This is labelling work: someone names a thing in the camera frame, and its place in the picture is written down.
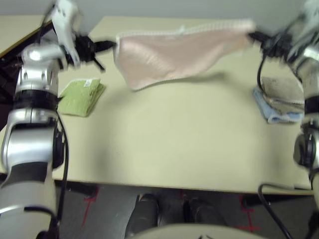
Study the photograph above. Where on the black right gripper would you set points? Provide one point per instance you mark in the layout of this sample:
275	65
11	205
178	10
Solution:
276	46

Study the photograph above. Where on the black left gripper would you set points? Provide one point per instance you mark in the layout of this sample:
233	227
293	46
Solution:
84	48

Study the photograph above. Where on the pink towel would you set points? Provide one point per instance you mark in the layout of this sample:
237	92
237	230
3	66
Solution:
162	57

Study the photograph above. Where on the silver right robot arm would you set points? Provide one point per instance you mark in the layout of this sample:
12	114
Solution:
311	74

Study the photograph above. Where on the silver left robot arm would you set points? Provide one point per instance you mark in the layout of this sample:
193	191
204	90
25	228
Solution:
30	139

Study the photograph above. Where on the green towel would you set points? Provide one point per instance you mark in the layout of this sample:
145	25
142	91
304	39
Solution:
79	97

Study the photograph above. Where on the beige side table black legs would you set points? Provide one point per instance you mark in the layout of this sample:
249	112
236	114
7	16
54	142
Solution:
15	30

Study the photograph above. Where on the black left robot foot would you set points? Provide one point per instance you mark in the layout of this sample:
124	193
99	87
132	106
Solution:
144	211

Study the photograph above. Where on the black robot foot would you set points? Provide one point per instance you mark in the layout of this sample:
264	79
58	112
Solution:
144	211
202	211

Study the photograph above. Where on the black right robot foot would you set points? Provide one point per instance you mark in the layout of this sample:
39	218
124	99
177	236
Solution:
202	211

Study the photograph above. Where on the grey robot torso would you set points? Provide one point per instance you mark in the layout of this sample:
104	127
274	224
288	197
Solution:
199	231

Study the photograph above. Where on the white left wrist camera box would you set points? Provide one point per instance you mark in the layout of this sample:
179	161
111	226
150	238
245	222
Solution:
64	25

